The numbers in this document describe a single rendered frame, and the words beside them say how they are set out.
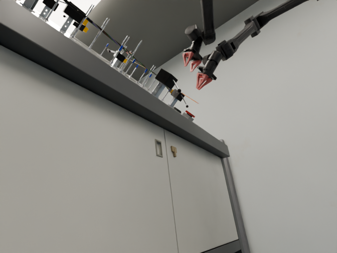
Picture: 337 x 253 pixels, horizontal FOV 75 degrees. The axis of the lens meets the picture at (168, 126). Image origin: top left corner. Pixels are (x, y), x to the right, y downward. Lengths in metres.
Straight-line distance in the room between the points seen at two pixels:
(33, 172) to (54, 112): 0.12
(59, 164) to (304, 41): 2.34
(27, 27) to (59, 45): 0.06
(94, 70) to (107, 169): 0.22
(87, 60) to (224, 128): 2.00
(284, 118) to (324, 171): 0.53
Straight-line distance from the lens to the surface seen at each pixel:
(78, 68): 0.51
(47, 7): 0.98
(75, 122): 0.49
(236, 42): 1.26
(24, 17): 0.49
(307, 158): 2.12
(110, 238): 0.50
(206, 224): 0.89
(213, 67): 1.14
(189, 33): 1.28
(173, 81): 0.80
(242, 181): 2.24
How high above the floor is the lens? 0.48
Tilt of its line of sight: 25 degrees up
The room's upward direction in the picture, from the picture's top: 7 degrees counter-clockwise
